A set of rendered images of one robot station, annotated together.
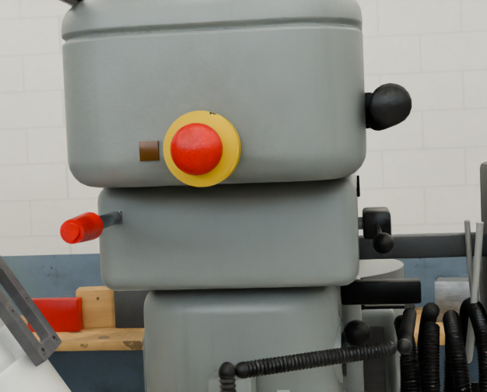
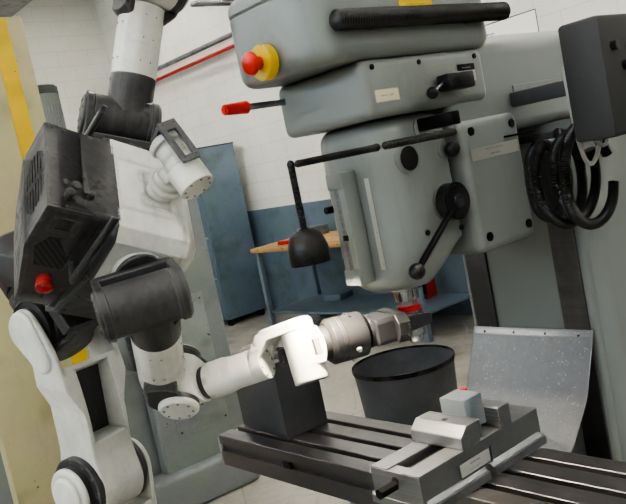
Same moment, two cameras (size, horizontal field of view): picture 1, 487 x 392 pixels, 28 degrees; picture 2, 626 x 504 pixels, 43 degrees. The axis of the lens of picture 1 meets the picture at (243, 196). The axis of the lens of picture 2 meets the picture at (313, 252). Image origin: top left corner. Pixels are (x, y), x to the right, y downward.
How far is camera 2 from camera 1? 0.98 m
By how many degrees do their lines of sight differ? 44
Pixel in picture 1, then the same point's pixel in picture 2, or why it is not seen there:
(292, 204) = (339, 80)
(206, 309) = (332, 142)
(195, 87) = (261, 33)
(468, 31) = not seen: outside the picture
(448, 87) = not seen: outside the picture
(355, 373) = (464, 174)
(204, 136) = (248, 57)
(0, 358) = (175, 161)
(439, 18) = not seen: outside the picture
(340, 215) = (357, 81)
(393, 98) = (335, 16)
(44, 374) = (191, 167)
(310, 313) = (373, 136)
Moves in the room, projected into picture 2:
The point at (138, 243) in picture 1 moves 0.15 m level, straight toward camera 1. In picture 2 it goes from (292, 113) to (240, 119)
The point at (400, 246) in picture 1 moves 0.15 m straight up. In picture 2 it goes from (536, 93) to (523, 16)
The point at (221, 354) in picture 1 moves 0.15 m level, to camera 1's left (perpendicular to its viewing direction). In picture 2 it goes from (341, 163) to (285, 174)
